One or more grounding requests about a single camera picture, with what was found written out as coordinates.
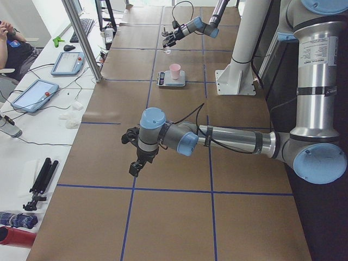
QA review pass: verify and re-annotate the black keyboard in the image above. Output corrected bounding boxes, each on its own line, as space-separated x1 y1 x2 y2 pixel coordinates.
69 17 95 44

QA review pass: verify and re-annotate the glass sauce bottle metal spout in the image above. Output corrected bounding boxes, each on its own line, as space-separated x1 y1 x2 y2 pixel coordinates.
161 27 172 54

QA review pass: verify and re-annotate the crumpled white tissue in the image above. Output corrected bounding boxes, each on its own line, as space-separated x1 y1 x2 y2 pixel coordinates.
58 101 84 129

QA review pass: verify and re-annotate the far blue teach pendant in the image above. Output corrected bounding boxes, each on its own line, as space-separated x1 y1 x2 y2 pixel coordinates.
51 52 85 76

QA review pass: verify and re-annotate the digital kitchen scale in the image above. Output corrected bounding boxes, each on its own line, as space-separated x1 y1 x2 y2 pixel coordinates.
156 70 185 87

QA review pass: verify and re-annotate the green plastic clamp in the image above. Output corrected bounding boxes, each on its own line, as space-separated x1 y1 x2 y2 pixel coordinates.
52 36 65 48

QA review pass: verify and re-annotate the black folded tripod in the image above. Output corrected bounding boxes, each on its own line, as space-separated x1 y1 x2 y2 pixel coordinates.
23 158 59 211

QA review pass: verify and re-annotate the black computer mouse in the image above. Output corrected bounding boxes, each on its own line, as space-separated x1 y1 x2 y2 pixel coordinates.
63 45 76 52

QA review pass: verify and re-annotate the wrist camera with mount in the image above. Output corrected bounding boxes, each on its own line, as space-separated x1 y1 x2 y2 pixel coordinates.
121 127 140 147
172 20 185 30

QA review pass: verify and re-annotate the blue teach pendant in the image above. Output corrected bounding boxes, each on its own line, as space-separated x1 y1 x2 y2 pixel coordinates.
11 79 59 113
51 52 85 76

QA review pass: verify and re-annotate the red cylinder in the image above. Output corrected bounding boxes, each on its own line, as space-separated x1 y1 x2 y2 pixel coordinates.
1 226 36 248

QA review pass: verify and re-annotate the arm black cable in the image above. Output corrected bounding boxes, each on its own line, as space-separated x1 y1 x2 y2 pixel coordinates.
165 102 256 155

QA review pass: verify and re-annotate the near blue teach pendant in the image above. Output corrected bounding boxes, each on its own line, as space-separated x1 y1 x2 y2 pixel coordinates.
11 79 59 113

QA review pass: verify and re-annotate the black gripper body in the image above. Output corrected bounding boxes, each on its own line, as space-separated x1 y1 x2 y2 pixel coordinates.
173 28 185 41
136 147 159 164

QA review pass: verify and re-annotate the seated person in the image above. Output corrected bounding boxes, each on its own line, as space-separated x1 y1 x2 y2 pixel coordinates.
1 20 40 82

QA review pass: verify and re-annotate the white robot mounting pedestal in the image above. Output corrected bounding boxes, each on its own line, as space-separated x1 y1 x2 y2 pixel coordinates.
215 0 271 96

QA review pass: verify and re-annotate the aluminium frame post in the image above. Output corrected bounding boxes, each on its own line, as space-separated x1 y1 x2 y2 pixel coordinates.
62 0 102 83

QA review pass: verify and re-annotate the pink paper cup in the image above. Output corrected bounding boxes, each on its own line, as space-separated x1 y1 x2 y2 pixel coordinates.
169 63 181 80

